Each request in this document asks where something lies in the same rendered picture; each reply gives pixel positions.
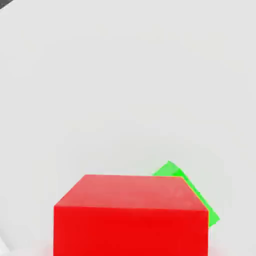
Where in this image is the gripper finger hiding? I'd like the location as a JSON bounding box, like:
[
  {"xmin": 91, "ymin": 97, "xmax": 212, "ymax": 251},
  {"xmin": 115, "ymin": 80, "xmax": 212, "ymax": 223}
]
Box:
[{"xmin": 0, "ymin": 236, "xmax": 11, "ymax": 256}]

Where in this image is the small red cube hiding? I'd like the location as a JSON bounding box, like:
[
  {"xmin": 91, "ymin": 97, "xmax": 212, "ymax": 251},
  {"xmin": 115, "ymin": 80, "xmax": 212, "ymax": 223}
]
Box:
[{"xmin": 53, "ymin": 174, "xmax": 210, "ymax": 256}]

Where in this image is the small green cube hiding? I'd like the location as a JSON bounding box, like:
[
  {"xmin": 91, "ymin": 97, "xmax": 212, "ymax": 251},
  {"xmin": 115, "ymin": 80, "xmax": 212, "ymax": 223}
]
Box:
[{"xmin": 151, "ymin": 160, "xmax": 221, "ymax": 228}]

